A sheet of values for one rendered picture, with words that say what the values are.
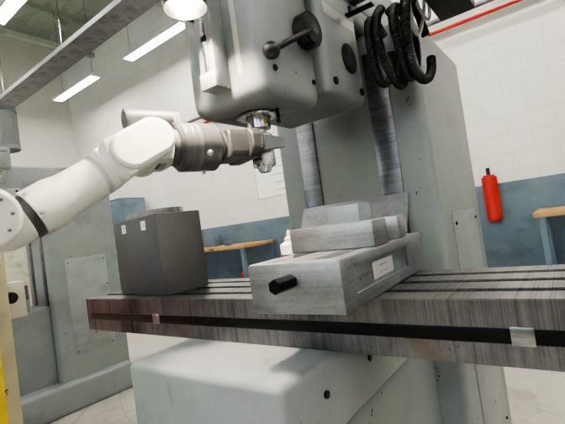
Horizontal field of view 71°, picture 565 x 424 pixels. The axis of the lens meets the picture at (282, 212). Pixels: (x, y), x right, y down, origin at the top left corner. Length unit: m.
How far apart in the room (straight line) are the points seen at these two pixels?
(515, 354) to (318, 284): 0.24
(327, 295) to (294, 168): 0.75
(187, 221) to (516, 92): 4.34
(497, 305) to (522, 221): 4.32
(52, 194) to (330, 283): 0.40
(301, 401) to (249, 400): 0.07
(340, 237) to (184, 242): 0.45
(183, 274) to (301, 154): 0.51
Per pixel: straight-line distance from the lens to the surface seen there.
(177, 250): 0.95
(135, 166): 0.64
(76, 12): 10.42
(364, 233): 0.60
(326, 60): 0.89
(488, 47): 5.11
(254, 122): 0.80
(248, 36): 0.76
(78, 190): 0.64
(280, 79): 0.75
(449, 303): 0.55
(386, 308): 0.58
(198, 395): 0.65
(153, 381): 0.74
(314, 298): 0.52
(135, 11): 5.00
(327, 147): 1.16
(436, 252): 1.05
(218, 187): 6.88
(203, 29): 0.79
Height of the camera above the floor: 1.08
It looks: 2 degrees up
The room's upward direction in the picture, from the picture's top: 8 degrees counter-clockwise
